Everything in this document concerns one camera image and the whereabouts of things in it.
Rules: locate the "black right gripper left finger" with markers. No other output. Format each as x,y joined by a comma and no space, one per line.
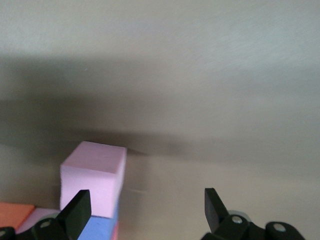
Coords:
55,225

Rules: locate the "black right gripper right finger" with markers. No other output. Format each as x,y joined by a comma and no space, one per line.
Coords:
237,227

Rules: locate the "pink foam cube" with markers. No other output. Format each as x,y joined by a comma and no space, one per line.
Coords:
95,170
40,215

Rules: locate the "orange foam cube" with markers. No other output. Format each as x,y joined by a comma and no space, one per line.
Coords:
12,212

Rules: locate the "purple foam cube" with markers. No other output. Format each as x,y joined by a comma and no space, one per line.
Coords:
102,227

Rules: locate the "red foam cube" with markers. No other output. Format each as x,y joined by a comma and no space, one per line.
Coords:
116,233

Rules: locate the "brown table cover sheet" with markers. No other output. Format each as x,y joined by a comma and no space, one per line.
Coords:
200,87

